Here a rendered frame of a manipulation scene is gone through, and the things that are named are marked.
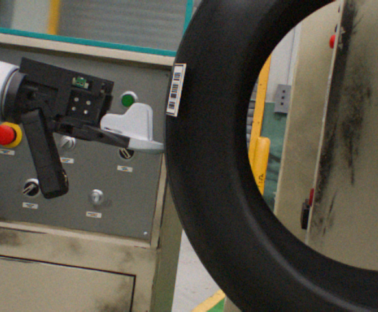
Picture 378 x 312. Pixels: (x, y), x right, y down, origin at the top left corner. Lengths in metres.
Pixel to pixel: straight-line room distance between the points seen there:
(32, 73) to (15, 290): 0.72
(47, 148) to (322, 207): 0.46
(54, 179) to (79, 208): 0.64
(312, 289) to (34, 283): 0.86
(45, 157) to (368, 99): 0.51
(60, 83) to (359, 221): 0.52
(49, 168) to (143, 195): 0.63
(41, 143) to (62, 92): 0.07
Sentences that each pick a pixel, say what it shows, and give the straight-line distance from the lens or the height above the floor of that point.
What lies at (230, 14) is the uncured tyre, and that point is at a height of 1.28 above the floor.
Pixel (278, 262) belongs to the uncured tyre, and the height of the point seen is 1.02.
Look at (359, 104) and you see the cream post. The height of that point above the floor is 1.21.
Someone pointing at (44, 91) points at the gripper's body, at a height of 1.17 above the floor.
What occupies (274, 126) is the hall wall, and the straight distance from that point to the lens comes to 10.12.
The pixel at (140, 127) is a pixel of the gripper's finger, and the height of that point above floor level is 1.14.
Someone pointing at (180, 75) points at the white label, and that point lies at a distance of 0.99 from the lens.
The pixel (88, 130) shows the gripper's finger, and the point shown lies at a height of 1.13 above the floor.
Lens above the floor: 1.17
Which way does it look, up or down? 3 degrees down
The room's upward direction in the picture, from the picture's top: 8 degrees clockwise
